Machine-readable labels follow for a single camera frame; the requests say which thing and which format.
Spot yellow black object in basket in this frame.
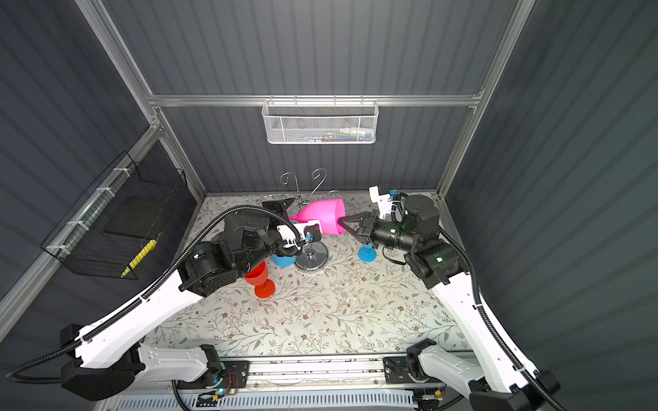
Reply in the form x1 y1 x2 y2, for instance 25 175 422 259
121 240 158 278

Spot blue wine glass front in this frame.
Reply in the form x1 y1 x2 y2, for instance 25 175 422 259
272 255 296 268

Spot red wine glass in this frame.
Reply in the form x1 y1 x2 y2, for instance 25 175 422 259
244 261 276 299

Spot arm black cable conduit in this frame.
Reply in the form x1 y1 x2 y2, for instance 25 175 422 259
6 204 302 385
439 228 566 411

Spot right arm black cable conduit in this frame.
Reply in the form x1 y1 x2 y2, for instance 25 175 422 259
439 228 566 411

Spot blue wine glass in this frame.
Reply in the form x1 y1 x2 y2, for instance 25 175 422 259
357 244 377 264
272 255 296 268

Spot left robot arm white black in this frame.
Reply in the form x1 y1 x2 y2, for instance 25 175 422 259
60 200 325 401

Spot pink wine glass front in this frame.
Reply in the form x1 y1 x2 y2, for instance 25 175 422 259
290 199 346 236

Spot blue wine glass back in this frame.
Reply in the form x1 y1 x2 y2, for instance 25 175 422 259
357 244 377 264

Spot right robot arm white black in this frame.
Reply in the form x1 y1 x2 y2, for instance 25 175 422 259
337 195 563 410

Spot white mesh wall basket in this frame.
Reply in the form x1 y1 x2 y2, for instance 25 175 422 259
261 101 380 145

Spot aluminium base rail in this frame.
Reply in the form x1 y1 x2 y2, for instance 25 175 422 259
107 353 520 391

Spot black wire wall basket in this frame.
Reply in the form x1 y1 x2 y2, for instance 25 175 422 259
40 155 187 280

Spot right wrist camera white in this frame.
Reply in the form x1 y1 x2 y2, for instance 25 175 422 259
368 186 405 222

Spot items in white basket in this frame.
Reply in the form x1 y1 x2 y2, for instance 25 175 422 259
302 128 375 142

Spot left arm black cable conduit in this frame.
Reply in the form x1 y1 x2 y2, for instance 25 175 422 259
6 204 302 385

